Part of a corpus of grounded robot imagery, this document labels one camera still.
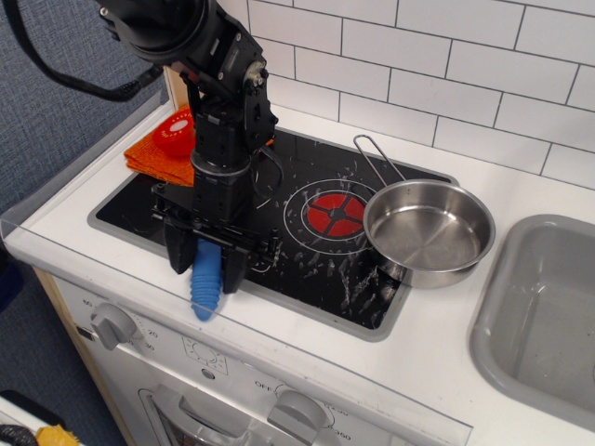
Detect orange folded cloth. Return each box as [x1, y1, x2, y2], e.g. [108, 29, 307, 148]
[125, 105, 194, 187]

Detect grey right oven knob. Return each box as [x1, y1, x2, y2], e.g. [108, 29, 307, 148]
[267, 390, 332, 445]

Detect red toy tomato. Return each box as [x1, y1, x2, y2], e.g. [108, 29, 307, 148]
[152, 110, 195, 158]

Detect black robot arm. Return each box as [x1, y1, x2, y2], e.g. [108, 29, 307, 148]
[100, 1, 281, 294]

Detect grey left oven knob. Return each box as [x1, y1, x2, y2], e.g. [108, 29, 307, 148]
[91, 303, 137, 350]

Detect yellow object at corner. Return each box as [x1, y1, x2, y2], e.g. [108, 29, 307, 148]
[35, 426, 81, 446]

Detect grey toy sink basin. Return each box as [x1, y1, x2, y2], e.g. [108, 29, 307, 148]
[470, 215, 594, 430]

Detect blue handled metal fork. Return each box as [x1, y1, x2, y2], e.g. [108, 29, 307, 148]
[191, 239, 221, 321]

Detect black toy stovetop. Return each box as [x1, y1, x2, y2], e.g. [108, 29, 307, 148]
[86, 125, 460, 344]

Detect grey oven knob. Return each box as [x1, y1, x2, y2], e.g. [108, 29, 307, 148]
[91, 303, 137, 350]
[267, 390, 332, 445]

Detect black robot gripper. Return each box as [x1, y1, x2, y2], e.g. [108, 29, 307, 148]
[152, 164, 284, 294]

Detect stainless steel pan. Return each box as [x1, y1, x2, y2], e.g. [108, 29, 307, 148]
[352, 134, 496, 290]

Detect light wooden side panel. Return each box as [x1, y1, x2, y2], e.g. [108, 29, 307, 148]
[164, 67, 189, 110]

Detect toy oven door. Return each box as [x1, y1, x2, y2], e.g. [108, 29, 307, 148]
[138, 383, 401, 446]

